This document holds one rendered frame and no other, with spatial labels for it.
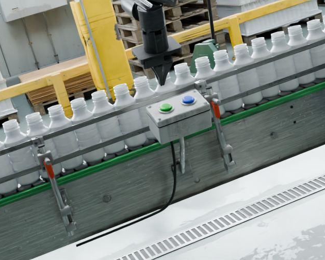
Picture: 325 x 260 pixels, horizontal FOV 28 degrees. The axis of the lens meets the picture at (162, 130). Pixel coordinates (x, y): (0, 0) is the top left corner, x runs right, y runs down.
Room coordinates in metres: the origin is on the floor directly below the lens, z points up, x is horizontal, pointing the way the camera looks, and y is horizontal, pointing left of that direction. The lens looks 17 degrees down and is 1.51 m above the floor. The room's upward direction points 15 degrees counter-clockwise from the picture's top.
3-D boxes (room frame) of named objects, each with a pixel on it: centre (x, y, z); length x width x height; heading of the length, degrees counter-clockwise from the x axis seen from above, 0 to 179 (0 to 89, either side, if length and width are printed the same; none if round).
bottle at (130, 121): (1.66, 0.08, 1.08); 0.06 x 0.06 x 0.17
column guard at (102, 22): (6.35, 0.34, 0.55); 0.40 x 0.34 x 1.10; 105
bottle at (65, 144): (1.62, 0.25, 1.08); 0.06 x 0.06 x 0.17
